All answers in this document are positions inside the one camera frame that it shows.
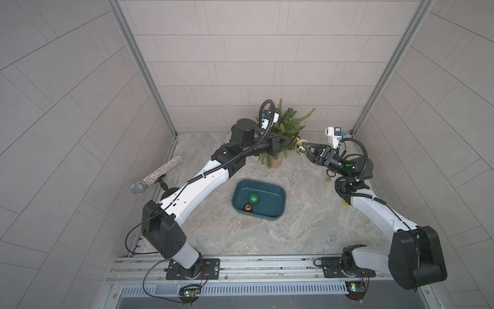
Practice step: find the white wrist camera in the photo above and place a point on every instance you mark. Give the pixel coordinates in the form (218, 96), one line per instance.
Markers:
(334, 135)
(265, 118)

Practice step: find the shiny gold ball ornament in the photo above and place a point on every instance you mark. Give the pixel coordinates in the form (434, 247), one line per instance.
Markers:
(300, 148)

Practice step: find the aluminium rail frame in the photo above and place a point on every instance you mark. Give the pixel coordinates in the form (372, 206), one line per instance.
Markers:
(292, 275)

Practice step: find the green circuit board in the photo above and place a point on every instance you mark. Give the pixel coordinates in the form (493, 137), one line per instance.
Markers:
(356, 291)
(189, 294)

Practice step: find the small green christmas tree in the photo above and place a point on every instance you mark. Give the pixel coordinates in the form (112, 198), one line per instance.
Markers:
(290, 126)

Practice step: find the teal plastic bin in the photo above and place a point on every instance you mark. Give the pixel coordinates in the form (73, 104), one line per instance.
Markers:
(272, 199)

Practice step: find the right green circuit board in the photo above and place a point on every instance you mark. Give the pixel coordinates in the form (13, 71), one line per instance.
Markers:
(356, 291)

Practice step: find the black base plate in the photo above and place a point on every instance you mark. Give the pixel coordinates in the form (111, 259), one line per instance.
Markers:
(332, 268)
(204, 268)

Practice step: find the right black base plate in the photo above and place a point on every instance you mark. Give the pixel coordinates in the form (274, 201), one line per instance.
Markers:
(332, 268)

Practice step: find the copper ball ornament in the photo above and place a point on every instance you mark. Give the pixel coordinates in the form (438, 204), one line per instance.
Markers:
(248, 208)

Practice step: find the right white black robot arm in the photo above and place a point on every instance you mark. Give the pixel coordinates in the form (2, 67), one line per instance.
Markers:
(415, 258)

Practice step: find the green glitter ball ornament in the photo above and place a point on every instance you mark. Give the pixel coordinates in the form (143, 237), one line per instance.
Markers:
(254, 199)

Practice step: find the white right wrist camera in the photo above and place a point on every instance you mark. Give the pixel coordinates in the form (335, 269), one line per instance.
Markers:
(334, 135)

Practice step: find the left green circuit board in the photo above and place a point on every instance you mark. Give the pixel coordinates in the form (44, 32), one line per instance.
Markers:
(189, 294)

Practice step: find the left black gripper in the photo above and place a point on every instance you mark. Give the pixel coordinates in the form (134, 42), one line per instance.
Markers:
(272, 147)

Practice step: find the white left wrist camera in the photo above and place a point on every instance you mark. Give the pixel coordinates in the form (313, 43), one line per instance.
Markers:
(265, 118)

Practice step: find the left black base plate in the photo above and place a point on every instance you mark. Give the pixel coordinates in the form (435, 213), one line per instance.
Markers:
(204, 268)

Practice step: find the glitter silver microphone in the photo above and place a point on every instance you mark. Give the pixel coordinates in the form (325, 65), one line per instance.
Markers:
(141, 186)

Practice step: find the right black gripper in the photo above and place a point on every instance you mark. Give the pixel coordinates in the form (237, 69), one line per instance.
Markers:
(328, 157)

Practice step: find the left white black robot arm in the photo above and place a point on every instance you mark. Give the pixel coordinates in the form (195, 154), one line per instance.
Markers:
(162, 221)

